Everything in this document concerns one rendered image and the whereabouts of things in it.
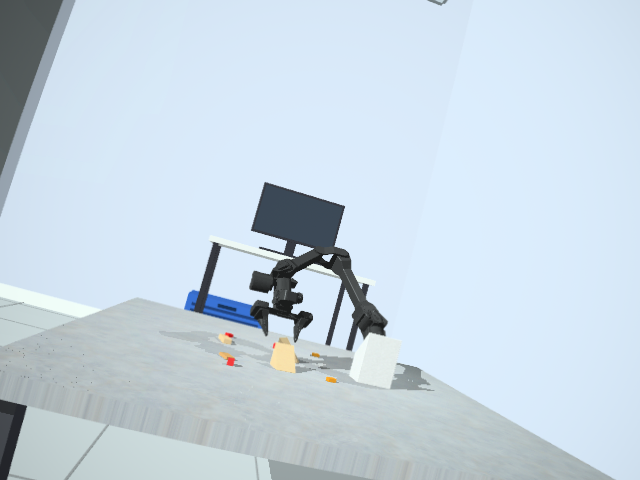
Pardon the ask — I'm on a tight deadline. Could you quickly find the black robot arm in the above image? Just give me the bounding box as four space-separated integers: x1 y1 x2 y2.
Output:
249 246 388 341

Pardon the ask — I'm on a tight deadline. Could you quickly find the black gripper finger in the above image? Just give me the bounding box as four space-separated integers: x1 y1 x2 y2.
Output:
293 318 309 343
254 308 269 337

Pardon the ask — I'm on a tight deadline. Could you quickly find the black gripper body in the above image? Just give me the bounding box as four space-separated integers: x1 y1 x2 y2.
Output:
250 291 313 329

